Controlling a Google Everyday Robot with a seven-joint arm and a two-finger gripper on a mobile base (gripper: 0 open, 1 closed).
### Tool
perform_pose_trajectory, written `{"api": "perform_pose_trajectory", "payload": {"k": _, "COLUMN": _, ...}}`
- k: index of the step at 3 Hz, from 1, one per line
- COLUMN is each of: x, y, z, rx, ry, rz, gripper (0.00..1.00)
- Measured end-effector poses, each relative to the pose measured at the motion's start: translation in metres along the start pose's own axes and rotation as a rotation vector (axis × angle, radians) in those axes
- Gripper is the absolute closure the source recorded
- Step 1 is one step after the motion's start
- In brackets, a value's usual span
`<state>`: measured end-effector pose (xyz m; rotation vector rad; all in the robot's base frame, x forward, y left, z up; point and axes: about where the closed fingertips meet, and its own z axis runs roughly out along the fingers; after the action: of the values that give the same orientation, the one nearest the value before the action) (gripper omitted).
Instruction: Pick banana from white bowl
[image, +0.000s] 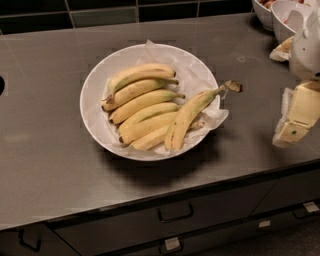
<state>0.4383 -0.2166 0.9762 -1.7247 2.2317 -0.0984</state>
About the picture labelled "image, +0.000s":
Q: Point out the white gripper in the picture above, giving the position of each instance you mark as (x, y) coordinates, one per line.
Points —
(306, 53)

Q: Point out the long yellow banana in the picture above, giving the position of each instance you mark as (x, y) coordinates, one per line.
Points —
(190, 110)

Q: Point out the banana near corner bowls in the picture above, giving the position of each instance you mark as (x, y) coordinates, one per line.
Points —
(282, 52)

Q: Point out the white bowl at corner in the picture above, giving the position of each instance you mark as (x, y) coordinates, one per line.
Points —
(288, 16)

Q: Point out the large white bowl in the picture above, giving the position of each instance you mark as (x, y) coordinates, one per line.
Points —
(93, 92)

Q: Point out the bottom yellow banana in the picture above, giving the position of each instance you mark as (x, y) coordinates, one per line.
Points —
(150, 139)

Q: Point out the top yellow banana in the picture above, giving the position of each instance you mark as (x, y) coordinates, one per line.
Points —
(136, 73)

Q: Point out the white paper liner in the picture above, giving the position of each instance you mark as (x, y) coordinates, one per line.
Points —
(194, 77)

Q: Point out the upper centre drawer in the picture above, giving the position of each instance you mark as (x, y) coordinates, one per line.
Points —
(109, 233)

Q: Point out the small white drawer label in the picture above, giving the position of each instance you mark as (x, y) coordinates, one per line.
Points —
(264, 224)

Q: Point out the right drawer handle with label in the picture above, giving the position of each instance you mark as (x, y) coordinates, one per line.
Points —
(308, 210)

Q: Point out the drawer handle with label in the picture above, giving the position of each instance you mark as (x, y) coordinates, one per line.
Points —
(170, 246)
(308, 210)

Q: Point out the black drawer handle centre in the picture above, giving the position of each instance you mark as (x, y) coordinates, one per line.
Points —
(175, 212)

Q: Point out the lower drawer handle with label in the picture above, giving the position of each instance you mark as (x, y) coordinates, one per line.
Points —
(170, 246)

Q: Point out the black handle left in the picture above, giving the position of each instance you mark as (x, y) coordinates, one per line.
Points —
(31, 244)

